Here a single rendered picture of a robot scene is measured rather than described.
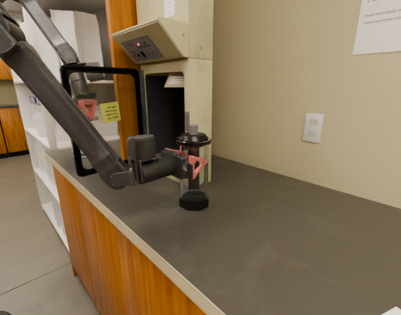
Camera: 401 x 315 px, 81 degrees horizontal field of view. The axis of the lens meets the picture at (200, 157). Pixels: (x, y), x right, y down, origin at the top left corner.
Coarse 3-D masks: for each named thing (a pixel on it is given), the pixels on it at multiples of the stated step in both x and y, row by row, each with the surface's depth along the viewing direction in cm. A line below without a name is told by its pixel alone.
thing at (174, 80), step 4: (172, 72) 90; (176, 72) 89; (180, 72) 88; (168, 76) 92; (172, 76) 89; (176, 76) 88; (180, 76) 88; (168, 80) 91; (172, 80) 89; (176, 80) 88; (180, 80) 88; (168, 84) 90; (172, 84) 89; (176, 84) 88; (180, 84) 88
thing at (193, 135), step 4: (192, 124) 70; (196, 124) 70; (192, 128) 70; (196, 128) 70; (184, 132) 74; (188, 132) 74; (192, 132) 70; (196, 132) 71; (200, 132) 74; (180, 136) 71; (184, 136) 69; (188, 136) 69; (192, 136) 68; (196, 136) 69; (200, 136) 69; (204, 136) 70; (184, 140) 69; (188, 140) 68; (192, 140) 68; (196, 140) 68; (200, 140) 69; (204, 140) 69
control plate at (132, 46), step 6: (144, 36) 77; (126, 42) 86; (132, 42) 84; (138, 42) 82; (150, 42) 78; (126, 48) 90; (132, 48) 87; (138, 48) 85; (144, 48) 83; (150, 48) 81; (156, 48) 79; (132, 54) 91; (150, 54) 84; (156, 54) 82; (138, 60) 93
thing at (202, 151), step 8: (208, 144) 70; (184, 152) 70; (192, 152) 69; (200, 152) 70; (208, 152) 73; (208, 160) 74; (184, 168) 71; (200, 176) 72; (184, 184) 73; (192, 184) 72; (200, 184) 73; (184, 192) 74; (192, 192) 73; (200, 192) 73; (184, 200) 75; (192, 200) 74; (200, 200) 74
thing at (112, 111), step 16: (80, 80) 82; (96, 80) 86; (112, 80) 90; (128, 80) 95; (80, 96) 83; (96, 96) 87; (112, 96) 92; (128, 96) 97; (96, 112) 88; (112, 112) 93; (128, 112) 98; (96, 128) 89; (112, 128) 94; (128, 128) 99; (112, 144) 96
